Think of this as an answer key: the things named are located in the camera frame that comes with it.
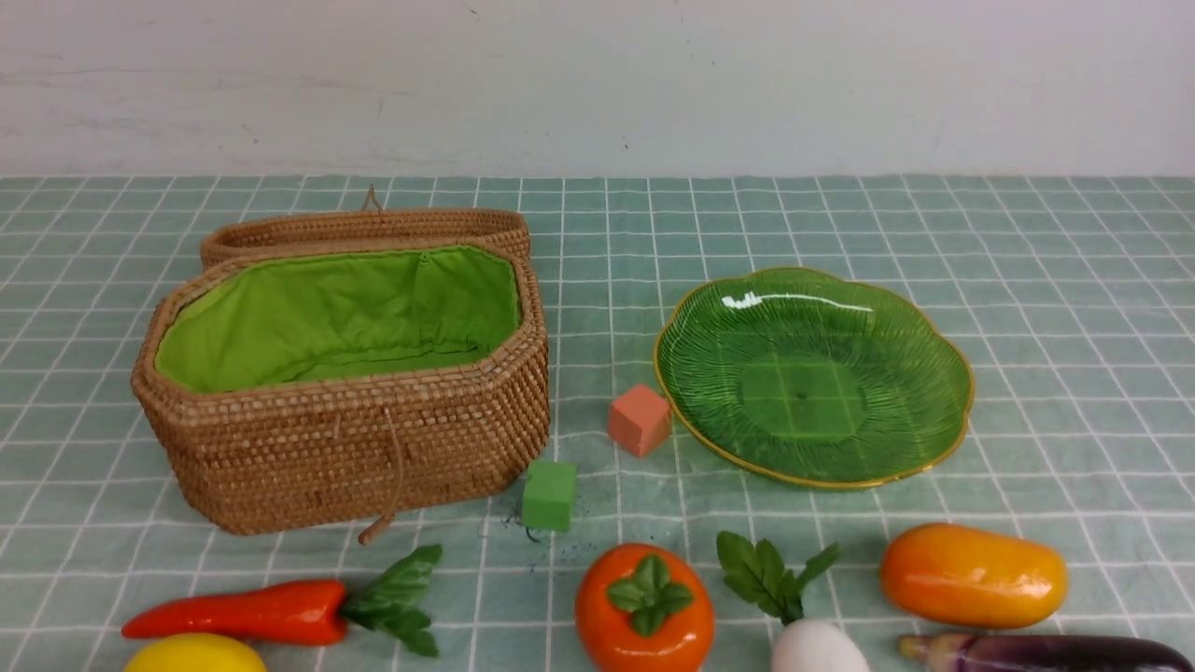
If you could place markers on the orange persimmon with green calyx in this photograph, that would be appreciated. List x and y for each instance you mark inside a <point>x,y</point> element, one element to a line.
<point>640,607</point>

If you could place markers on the white radish with green leaves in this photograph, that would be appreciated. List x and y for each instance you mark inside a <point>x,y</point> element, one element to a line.
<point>756,573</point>

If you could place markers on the red carrot with green leaves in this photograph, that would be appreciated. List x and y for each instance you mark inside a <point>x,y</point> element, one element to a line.
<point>309,613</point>

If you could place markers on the orange yellow mango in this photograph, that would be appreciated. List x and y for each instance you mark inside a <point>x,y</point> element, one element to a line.
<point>965,576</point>

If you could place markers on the yellow lemon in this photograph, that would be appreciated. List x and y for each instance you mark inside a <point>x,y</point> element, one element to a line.
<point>196,652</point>

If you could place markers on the orange foam cube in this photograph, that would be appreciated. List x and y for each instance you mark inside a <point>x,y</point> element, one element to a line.
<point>640,420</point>

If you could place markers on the green foam cube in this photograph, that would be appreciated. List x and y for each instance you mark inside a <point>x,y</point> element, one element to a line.
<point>548,495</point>

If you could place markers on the green glass leaf plate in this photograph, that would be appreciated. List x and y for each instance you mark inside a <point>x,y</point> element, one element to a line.
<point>816,381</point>

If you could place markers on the woven wicker basket lid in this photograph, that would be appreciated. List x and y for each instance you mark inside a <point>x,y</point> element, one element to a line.
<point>504,229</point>

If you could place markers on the woven wicker basket green lining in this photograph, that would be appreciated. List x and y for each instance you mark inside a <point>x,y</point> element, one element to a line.
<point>315,384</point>

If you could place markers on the purple eggplant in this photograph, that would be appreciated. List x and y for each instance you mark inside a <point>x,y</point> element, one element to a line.
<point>972,652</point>

